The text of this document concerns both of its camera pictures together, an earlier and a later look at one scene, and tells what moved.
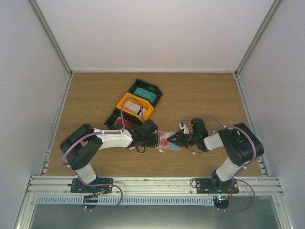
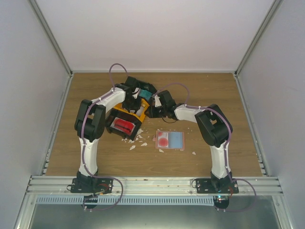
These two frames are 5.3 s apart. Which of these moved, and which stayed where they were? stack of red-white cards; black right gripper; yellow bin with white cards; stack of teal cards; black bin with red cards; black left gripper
Moved: black right gripper; black left gripper
Stayed: stack of red-white cards; black bin with red cards; stack of teal cards; yellow bin with white cards
